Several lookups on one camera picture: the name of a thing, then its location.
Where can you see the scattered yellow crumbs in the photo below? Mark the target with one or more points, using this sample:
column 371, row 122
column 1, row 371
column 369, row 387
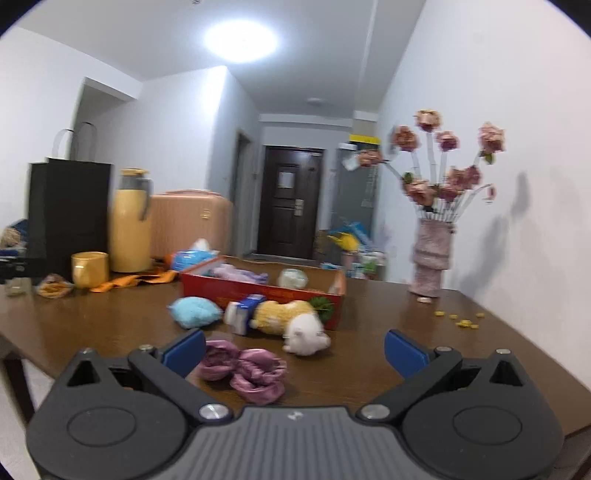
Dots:
column 464, row 323

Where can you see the pink ceramic vase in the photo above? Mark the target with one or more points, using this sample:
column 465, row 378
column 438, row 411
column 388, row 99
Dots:
column 431, row 258

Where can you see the pink bucket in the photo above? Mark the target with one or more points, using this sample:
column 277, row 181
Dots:
column 347, row 259

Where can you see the yellow watering can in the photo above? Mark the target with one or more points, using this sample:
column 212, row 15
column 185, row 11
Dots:
column 346, row 241

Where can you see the dried pink roses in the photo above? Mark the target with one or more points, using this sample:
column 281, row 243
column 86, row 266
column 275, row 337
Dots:
column 422, row 191

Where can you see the interior room door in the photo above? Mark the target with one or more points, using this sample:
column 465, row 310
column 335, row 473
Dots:
column 242, row 175

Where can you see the teal fuzzy plush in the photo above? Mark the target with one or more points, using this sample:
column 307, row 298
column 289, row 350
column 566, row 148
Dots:
column 194, row 313

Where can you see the round ceiling light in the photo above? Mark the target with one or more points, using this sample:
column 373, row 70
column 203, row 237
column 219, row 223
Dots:
column 241, row 40

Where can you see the pink suitcase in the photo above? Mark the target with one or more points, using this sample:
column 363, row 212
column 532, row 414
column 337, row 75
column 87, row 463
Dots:
column 189, row 226

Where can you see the red cardboard box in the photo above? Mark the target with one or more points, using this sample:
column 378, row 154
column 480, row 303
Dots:
column 212, row 288

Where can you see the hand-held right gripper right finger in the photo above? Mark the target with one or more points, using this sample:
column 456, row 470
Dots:
column 406, row 355

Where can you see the dark brown door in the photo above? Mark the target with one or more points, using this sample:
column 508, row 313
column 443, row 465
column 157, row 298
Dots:
column 288, row 207

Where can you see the blue plastic bag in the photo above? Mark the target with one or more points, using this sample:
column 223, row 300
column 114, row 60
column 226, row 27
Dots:
column 358, row 229

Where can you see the grey refrigerator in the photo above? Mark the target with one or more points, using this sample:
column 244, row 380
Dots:
column 355, row 198

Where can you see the clear glass cup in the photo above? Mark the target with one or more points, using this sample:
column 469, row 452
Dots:
column 16, row 288

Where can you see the yellow box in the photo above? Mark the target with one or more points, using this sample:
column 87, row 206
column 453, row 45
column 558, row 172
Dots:
column 364, row 138

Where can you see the iridescent white pouf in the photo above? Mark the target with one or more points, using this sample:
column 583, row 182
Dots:
column 292, row 278

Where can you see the yellow and white plush toy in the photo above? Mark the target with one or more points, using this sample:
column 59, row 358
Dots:
column 277, row 316

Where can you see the black paper bag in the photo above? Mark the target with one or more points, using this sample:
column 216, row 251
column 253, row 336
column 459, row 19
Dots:
column 69, row 217

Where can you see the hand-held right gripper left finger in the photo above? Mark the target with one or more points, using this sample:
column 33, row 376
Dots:
column 184, row 353

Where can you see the yellow mug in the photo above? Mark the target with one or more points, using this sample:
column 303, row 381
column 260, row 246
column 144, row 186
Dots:
column 90, row 272

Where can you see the yellow thermos jug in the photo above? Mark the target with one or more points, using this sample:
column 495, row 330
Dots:
column 129, row 230

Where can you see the snack packet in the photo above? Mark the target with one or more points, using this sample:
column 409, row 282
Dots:
column 54, row 287

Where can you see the wicker ball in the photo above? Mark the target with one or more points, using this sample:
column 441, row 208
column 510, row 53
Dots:
column 10, row 238

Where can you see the white paper note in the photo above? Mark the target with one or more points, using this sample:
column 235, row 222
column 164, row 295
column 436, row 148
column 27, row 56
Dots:
column 349, row 161

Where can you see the blue tissue box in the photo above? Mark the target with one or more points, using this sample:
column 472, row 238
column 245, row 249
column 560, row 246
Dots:
column 194, row 258

